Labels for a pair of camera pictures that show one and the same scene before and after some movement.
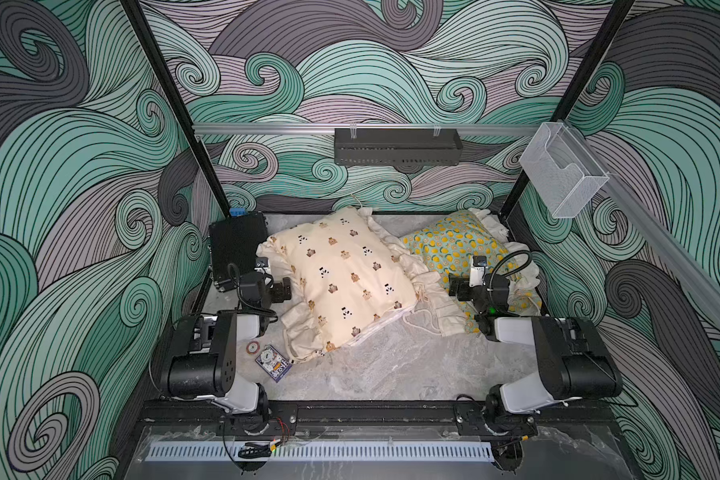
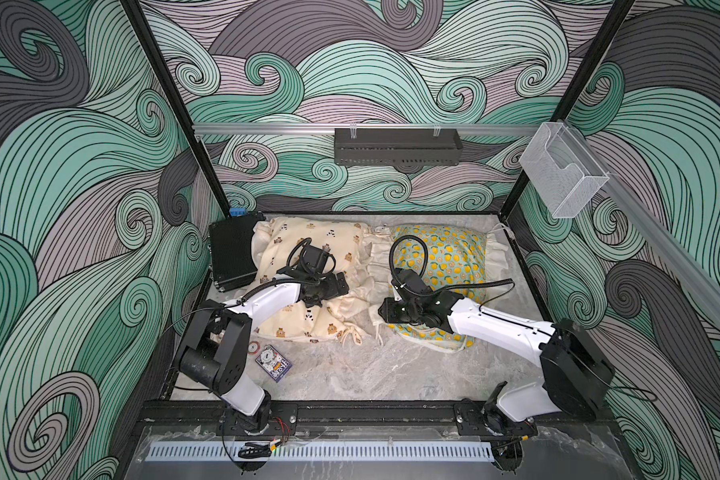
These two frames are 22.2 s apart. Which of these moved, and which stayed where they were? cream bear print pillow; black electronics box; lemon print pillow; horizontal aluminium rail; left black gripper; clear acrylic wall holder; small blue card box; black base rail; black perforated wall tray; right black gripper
Moved: left black gripper; cream bear print pillow; lemon print pillow; right black gripper
Stayed: horizontal aluminium rail; small blue card box; black perforated wall tray; black base rail; clear acrylic wall holder; black electronics box
